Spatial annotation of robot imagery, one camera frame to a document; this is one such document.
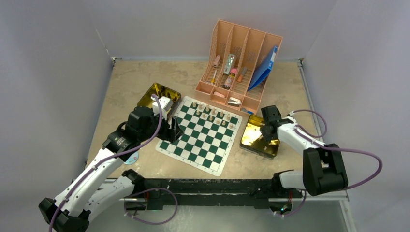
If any grey box in organizer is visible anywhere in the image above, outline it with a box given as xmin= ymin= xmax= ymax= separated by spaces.
xmin=223 ymin=54 xmax=236 ymax=74

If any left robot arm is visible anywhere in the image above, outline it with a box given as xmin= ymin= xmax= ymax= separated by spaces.
xmin=39 ymin=106 xmax=182 ymax=232

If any pink desk organizer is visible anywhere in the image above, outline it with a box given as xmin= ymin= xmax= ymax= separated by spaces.
xmin=195 ymin=20 xmax=283 ymax=114

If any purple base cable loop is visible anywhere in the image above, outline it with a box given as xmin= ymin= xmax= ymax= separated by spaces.
xmin=123 ymin=187 xmax=179 ymax=225

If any gold tin with dark pieces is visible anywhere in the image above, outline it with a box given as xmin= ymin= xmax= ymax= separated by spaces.
xmin=137 ymin=83 xmax=182 ymax=120

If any white blue round disc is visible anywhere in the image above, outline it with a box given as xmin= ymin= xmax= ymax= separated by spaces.
xmin=124 ymin=151 xmax=139 ymax=165

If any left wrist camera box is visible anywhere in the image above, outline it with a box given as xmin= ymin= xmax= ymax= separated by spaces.
xmin=151 ymin=96 xmax=173 ymax=120

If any white stapler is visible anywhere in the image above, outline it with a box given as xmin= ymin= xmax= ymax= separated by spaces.
xmin=227 ymin=97 xmax=242 ymax=107

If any gold tin with white pieces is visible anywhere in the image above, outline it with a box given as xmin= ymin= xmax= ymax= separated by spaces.
xmin=239 ymin=115 xmax=280 ymax=160

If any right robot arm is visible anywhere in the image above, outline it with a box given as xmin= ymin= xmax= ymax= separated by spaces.
xmin=260 ymin=105 xmax=348 ymax=197

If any pink capped bottle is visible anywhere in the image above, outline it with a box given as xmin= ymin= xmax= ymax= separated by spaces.
xmin=222 ymin=68 xmax=237 ymax=89

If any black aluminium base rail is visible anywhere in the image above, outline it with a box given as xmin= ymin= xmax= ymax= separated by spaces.
xmin=126 ymin=178 xmax=310 ymax=215

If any green white chess board mat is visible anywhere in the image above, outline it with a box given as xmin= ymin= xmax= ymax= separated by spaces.
xmin=156 ymin=96 xmax=243 ymax=176

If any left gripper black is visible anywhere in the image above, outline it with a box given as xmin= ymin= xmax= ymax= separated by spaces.
xmin=138 ymin=108 xmax=183 ymax=142

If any blue grey stamp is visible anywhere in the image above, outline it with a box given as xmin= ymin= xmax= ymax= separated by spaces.
xmin=241 ymin=108 xmax=254 ymax=115

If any blue folder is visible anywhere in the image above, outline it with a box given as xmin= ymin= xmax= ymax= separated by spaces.
xmin=248 ymin=45 xmax=278 ymax=91

